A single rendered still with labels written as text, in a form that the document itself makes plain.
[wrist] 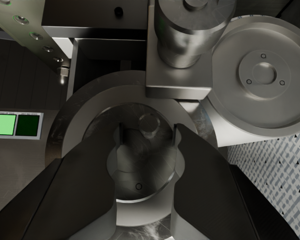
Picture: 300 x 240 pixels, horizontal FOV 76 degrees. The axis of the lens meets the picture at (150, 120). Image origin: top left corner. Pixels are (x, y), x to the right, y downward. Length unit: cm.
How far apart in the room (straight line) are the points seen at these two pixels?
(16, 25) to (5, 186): 37
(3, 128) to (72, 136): 45
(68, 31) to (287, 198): 29
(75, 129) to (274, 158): 24
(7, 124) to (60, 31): 44
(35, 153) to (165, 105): 45
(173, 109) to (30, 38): 37
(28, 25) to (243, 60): 36
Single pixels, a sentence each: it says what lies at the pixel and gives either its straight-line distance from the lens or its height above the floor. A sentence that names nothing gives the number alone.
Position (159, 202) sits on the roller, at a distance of 16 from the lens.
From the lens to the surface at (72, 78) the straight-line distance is 20.
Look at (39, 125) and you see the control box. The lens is 57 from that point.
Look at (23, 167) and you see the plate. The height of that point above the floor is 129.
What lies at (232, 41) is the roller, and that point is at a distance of 22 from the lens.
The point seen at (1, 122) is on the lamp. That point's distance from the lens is 62.
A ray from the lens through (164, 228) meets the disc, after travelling 17.
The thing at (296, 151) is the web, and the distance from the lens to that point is 27.
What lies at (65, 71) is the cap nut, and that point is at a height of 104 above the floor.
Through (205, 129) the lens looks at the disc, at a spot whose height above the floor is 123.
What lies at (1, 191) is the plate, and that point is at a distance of 62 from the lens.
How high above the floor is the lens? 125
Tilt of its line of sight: 11 degrees down
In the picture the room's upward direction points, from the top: 178 degrees counter-clockwise
